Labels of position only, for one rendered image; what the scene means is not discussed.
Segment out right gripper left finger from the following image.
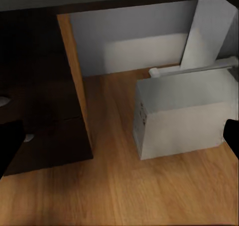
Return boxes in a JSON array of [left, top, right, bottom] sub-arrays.
[[0, 119, 26, 179]]

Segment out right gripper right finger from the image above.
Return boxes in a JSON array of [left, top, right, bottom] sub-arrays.
[[223, 119, 239, 159]]

